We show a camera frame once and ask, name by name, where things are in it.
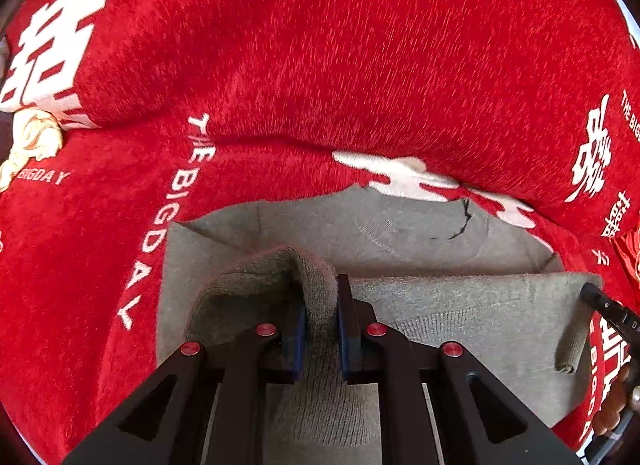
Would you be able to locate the person's right hand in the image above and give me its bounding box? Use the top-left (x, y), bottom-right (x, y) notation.
top-left (594, 364), bottom-right (638, 438)

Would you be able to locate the grey knit sweater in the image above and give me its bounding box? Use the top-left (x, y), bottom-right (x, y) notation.
top-left (156, 185), bottom-right (603, 465)

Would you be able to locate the red embroidered cushion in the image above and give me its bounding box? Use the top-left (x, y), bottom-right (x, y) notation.
top-left (612, 225), bottom-right (640, 291)

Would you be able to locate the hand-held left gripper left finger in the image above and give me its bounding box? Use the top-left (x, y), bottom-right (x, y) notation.
top-left (62, 302), bottom-right (307, 465)

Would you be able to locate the orange cream cloth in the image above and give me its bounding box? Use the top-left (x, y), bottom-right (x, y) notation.
top-left (0, 110), bottom-right (65, 192)

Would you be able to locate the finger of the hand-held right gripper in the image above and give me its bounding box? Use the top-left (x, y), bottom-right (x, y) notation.
top-left (581, 283), bottom-right (640, 343)

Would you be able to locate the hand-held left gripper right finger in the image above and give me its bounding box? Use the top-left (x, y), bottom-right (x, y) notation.
top-left (336, 273), bottom-right (583, 465)

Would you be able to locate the red printed sofa cover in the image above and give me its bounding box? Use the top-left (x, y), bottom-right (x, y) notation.
top-left (0, 0), bottom-right (640, 465)

